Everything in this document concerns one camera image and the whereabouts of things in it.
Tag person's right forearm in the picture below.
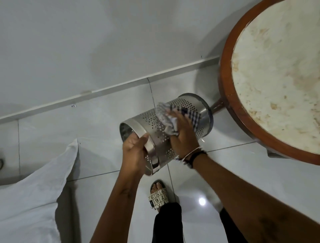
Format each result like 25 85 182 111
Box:
192 152 320 243

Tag perforated steel bin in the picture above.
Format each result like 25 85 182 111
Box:
119 93 214 176

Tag black wrist bracelet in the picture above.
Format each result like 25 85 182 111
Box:
184 150 208 169

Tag blue checkered cloth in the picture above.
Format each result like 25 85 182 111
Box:
155 101 201 136

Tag person's left forearm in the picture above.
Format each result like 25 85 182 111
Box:
89 170 146 243

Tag patterned strap sandal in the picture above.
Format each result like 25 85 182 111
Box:
148 179 169 211

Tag black trousers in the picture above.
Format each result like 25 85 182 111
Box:
152 202 248 243

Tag white thread bracelet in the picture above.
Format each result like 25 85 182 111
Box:
175 147 202 162

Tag person's left hand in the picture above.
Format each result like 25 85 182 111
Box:
121 132 150 176

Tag person's right hand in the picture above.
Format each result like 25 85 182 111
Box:
166 109 201 160

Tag round wooden marble-top table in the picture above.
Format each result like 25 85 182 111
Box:
209 0 320 166

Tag white pillow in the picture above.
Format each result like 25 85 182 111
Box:
0 139 79 243

